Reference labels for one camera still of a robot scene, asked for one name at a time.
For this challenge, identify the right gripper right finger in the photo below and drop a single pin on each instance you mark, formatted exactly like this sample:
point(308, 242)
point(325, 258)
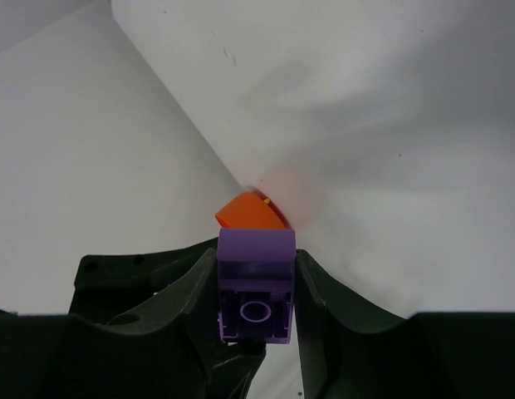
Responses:
point(351, 348)

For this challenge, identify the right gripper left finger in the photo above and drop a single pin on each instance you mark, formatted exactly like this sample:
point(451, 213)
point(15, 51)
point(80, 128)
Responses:
point(39, 356)

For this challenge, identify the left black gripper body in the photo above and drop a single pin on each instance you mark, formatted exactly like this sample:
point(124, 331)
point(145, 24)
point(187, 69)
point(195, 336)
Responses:
point(152, 328)

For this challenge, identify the orange divided container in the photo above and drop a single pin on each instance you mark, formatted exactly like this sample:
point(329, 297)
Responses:
point(251, 210)

